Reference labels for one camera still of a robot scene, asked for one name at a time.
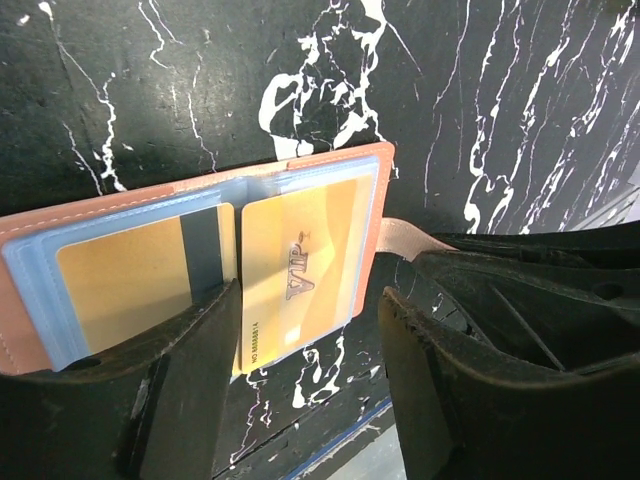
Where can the pink leather card holder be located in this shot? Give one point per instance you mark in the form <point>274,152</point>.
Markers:
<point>39,329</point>

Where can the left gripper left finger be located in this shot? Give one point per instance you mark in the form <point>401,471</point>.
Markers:
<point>148,408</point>

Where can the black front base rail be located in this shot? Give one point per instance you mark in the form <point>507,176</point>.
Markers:
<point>323,440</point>

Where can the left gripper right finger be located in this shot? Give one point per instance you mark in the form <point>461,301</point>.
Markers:
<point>464,410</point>

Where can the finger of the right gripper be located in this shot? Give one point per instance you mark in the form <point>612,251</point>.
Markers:
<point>565,301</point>

